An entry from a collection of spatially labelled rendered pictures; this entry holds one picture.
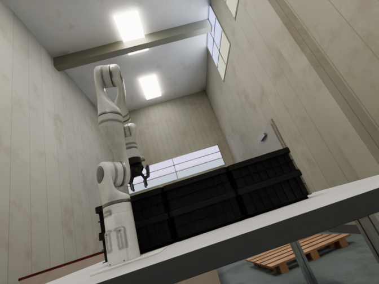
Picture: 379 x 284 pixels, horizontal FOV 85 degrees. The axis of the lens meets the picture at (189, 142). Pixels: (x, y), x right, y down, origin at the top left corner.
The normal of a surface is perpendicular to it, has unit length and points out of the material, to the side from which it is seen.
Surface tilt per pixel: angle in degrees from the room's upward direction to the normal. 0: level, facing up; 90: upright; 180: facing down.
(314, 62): 90
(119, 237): 89
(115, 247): 89
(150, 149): 90
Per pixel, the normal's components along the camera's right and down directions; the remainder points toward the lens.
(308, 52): -0.04, -0.37
